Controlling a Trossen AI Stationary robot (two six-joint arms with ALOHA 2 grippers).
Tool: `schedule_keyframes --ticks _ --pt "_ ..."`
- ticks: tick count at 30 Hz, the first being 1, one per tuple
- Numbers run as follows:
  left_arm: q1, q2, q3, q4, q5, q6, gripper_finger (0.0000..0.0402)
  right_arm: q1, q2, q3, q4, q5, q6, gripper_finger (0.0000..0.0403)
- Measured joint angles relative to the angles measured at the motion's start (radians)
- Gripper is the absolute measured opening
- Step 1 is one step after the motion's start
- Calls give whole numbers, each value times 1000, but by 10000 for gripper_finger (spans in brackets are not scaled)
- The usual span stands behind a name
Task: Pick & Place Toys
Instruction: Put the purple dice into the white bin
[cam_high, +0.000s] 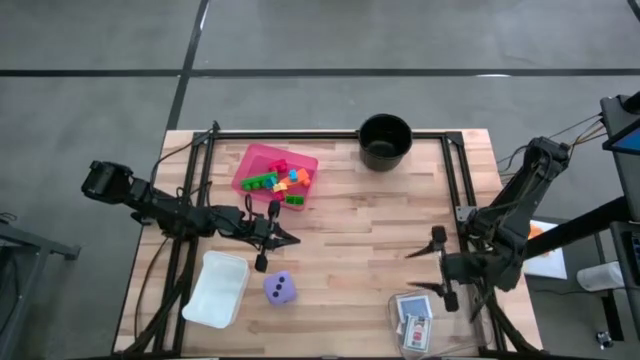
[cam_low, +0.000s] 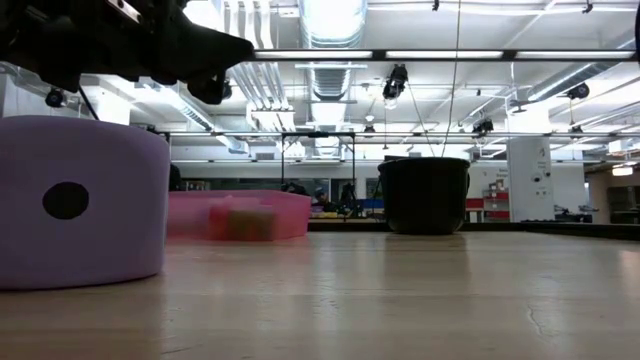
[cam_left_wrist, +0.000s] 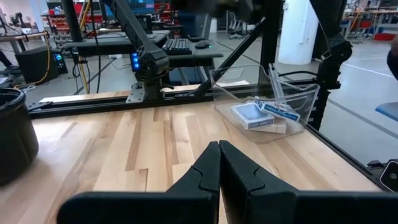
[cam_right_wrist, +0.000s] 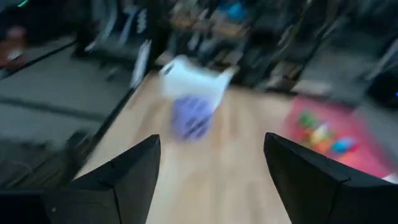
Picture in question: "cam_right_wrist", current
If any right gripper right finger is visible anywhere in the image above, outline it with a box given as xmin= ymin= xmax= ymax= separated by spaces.
xmin=263 ymin=131 xmax=398 ymax=224

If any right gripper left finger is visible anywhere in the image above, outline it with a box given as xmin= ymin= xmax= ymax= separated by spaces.
xmin=0 ymin=133 xmax=162 ymax=224

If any orange toy piece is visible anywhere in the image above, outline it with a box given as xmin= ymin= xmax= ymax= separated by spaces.
xmin=310 ymin=139 xmax=335 ymax=155

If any teal toy cube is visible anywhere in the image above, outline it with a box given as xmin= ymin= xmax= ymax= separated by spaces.
xmin=330 ymin=136 xmax=358 ymax=156

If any small yellow toy brick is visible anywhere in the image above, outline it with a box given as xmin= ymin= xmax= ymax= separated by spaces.
xmin=310 ymin=123 xmax=331 ymax=144

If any long green toy brick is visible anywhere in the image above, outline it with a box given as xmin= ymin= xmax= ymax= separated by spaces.
xmin=297 ymin=110 xmax=317 ymax=129

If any white plastic bin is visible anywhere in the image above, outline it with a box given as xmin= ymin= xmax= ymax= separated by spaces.
xmin=159 ymin=55 xmax=234 ymax=108

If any pink translucent plastic bin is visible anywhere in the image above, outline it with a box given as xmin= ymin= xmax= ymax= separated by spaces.
xmin=281 ymin=95 xmax=398 ymax=181

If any purple foam die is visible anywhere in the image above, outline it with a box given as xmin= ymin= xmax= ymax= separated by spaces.
xmin=170 ymin=95 xmax=216 ymax=141

